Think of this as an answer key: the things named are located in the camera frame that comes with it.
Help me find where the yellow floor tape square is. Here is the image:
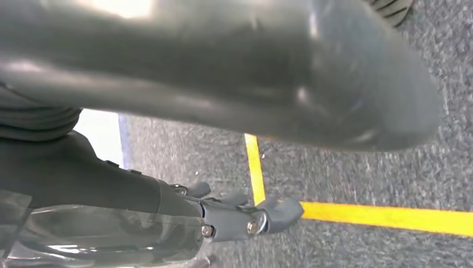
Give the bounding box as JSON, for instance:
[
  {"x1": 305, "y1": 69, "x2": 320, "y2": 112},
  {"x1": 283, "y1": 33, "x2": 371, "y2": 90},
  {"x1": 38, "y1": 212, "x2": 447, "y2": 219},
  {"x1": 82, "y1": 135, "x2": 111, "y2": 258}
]
[{"x1": 244, "y1": 133, "x2": 473, "y2": 237}]

